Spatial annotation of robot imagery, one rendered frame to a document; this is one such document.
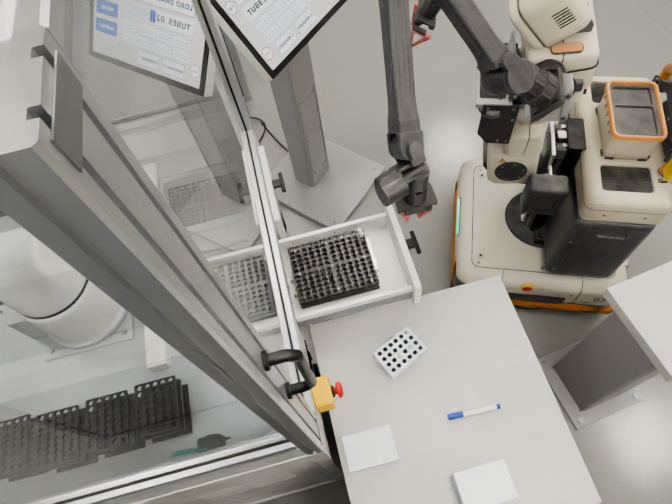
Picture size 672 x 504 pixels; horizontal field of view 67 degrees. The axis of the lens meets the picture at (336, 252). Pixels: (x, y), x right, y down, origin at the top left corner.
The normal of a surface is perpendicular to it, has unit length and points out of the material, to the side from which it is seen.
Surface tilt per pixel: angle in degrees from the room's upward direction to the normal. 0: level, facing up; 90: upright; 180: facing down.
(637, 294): 0
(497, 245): 0
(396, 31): 48
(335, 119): 0
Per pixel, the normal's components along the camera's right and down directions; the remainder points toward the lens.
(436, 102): -0.09, -0.47
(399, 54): 0.29, 0.25
